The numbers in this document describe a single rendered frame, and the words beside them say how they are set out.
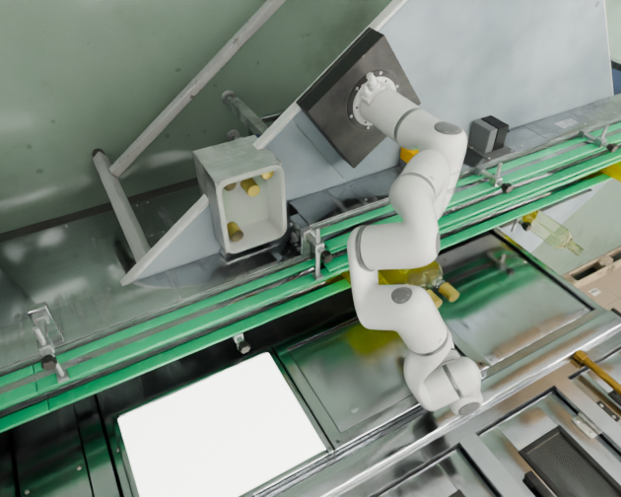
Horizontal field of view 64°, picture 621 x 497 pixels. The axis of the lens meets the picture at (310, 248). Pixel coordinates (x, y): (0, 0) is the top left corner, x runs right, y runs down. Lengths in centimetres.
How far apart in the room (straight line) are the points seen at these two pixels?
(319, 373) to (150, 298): 47
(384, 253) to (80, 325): 76
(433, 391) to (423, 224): 39
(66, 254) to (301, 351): 90
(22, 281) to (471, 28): 154
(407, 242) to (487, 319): 76
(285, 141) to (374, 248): 50
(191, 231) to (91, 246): 62
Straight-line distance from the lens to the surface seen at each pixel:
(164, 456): 127
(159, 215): 193
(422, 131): 112
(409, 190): 90
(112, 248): 183
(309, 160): 137
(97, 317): 132
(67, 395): 132
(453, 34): 150
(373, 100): 125
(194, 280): 133
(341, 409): 129
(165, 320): 128
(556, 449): 141
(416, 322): 90
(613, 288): 539
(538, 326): 162
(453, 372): 110
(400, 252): 88
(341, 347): 139
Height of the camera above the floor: 178
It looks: 41 degrees down
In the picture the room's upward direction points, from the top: 140 degrees clockwise
